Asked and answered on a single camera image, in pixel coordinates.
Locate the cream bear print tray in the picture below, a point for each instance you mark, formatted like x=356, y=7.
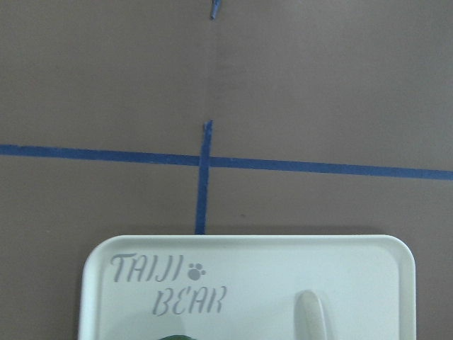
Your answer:
x=245, y=287

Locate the green avocado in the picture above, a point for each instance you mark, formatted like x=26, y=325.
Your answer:
x=177, y=337

